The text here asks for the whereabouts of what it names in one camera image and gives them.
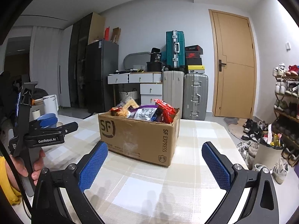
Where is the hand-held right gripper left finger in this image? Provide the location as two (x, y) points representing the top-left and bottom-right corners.
(31, 141), (109, 224)

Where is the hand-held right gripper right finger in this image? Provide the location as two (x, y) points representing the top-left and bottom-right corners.
(202, 141), (279, 224)

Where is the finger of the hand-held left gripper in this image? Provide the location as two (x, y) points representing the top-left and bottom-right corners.
(33, 118), (58, 130)
(35, 121), (78, 136)

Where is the brown cardboard box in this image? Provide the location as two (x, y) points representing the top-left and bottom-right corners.
(98, 108), (181, 167)

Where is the small white orange noodle bag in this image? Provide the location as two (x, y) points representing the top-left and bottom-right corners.
(111, 107), (131, 117)

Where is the clear biscuit packet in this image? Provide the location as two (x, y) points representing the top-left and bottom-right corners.
(118, 99), (138, 111)

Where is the silver purple snack bag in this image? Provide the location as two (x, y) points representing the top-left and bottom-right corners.
(134, 107), (158, 121)

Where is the red snack packet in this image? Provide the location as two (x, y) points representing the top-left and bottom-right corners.
(155, 99), (179, 124)

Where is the person's left forearm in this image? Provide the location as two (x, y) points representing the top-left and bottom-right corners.
(0, 156), (21, 202)

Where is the person's left hand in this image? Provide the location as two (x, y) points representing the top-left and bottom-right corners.
(5, 149), (46, 180)

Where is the stack of blue bowls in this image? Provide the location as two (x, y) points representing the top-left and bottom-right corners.
(40, 113), (58, 121)

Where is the white kettle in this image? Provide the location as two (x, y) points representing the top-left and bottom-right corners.
(43, 95), (59, 117)

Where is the grey door mat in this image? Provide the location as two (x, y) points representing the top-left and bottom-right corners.
(223, 117), (246, 136)

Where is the loose shoes cluster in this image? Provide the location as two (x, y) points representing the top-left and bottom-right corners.
(236, 119), (290, 185)

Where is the white trash bin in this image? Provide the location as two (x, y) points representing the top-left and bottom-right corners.
(253, 124), (284, 171)

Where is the dark grey fridge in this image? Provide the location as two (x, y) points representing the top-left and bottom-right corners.
(84, 40), (119, 115)

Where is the white curtain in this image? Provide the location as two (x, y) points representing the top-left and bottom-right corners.
(30, 27), (62, 103)

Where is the woven laundry basket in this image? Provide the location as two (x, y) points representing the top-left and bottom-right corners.
(119, 89), (138, 105)

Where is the dark wardrobe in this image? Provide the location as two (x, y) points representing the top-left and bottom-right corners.
(68, 13), (105, 109)

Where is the silver suitcase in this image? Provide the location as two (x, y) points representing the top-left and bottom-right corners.
(183, 73), (209, 121)

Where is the beige suitcase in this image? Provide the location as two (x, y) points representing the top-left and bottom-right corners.
(162, 71), (185, 112)

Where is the wooden shoe rack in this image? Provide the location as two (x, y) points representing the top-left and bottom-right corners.
(273, 75), (299, 166)

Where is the white desk with drawers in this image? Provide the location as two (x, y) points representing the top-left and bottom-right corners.
(107, 71), (163, 105)

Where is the grey oval tray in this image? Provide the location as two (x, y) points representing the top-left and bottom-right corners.
(123, 52), (151, 70)

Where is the shoe rack with shoes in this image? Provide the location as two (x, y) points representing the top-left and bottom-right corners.
(272, 63), (299, 166)

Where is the brown paper bag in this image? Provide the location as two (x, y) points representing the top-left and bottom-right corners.
(111, 27), (121, 44)

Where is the wooden door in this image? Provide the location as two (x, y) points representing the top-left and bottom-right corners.
(209, 9), (257, 119)

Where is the black storage box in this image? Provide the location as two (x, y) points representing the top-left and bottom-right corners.
(147, 62), (163, 72)

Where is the black bag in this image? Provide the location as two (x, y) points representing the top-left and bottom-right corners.
(151, 48), (162, 63)

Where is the teal suitcase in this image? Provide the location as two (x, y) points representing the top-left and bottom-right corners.
(166, 31), (186, 69)

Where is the black cable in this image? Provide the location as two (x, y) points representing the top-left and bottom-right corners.
(0, 140), (32, 220)

